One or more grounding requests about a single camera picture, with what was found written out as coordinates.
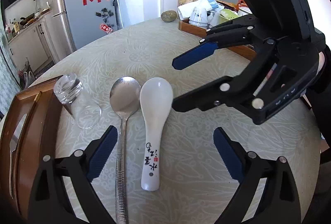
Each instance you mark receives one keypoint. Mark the metal spoon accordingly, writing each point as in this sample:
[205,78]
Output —
[124,100]

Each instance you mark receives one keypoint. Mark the brown wooden tray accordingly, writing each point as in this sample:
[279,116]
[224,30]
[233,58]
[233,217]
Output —
[40,140]

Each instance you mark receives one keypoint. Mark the silver refrigerator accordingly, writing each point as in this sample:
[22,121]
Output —
[77,23]

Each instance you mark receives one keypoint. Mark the white kitchen cabinets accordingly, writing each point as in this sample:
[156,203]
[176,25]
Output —
[33,44]

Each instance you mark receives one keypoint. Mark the wooden tray with cups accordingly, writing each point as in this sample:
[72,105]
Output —
[233,39]

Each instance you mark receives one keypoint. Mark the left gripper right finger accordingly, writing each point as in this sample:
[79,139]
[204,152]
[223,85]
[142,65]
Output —
[279,202]

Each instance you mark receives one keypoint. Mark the green plastic bowl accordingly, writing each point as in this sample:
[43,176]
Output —
[226,15]

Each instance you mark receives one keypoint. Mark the white ceramic soup spoon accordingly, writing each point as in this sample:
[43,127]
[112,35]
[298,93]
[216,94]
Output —
[156,98]

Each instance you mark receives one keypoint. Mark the round stone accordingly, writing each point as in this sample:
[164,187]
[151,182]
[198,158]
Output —
[169,16]

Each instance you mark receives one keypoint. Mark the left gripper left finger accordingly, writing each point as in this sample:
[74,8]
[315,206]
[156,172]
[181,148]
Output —
[49,201]

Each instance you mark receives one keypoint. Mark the person's right hand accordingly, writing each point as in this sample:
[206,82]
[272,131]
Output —
[321,62]

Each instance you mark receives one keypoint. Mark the black right sleeve forearm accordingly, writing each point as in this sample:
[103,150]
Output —
[318,95]

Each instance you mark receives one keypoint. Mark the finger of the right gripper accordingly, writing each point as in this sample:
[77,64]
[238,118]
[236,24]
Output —
[207,48]
[213,94]

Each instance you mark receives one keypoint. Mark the dark wooden chopstick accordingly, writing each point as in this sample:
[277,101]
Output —
[21,139]

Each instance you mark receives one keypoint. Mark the clear drinking glass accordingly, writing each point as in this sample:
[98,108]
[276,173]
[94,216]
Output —
[78,103]

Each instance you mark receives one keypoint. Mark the white upside-down cup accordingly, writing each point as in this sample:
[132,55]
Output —
[199,18]

